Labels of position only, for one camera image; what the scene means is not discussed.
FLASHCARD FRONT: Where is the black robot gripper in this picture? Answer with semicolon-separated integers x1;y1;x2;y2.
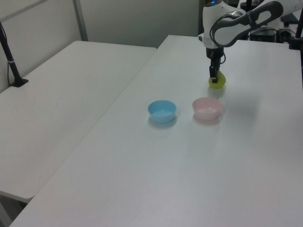
205;47;224;84

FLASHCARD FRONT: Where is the green pear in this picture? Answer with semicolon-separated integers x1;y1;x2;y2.
208;70;227;89

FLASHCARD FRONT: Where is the pink plastic bowl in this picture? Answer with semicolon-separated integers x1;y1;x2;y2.
192;96;223;121

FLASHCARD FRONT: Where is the blue plastic bowl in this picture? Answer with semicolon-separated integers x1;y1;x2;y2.
147;99;177;124

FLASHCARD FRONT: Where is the black background equipment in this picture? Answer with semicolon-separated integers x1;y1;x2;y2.
248;25;288;44

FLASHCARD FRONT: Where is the white side table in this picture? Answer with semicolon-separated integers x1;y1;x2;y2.
0;40;158;203

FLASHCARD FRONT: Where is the grey robot arm cable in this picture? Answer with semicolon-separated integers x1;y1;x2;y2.
209;10;252;49

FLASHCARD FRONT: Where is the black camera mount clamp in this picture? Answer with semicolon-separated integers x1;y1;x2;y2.
287;13;303;51

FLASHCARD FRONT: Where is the grey partition frame post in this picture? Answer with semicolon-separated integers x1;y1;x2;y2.
72;0;89;42

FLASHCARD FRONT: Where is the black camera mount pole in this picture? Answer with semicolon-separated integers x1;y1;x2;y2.
0;20;29;87

